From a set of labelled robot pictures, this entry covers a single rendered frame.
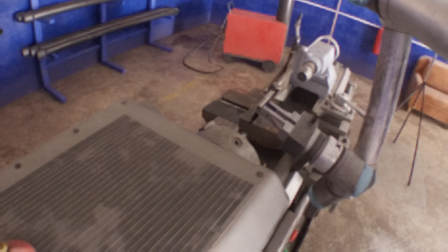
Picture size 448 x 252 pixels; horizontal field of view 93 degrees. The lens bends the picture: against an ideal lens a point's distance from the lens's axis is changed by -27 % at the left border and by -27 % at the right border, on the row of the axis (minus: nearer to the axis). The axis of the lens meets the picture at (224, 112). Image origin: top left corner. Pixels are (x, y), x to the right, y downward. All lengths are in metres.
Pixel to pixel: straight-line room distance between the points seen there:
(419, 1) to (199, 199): 0.52
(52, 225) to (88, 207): 0.07
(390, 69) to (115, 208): 0.69
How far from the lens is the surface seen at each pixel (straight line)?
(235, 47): 4.22
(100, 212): 0.48
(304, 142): 0.67
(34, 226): 0.50
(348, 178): 0.71
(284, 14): 4.12
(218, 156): 0.57
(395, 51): 0.75
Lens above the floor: 1.72
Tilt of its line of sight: 33 degrees down
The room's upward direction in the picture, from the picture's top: 9 degrees clockwise
